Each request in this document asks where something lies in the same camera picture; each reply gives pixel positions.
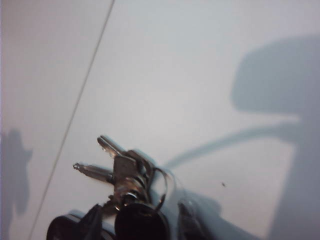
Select bunch of keys with black fob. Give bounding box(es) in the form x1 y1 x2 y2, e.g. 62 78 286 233
46 134 178 240

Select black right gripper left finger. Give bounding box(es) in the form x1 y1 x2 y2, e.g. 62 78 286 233
83 203 105 240

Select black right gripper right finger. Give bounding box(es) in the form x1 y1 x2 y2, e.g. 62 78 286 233
177 200 204 240

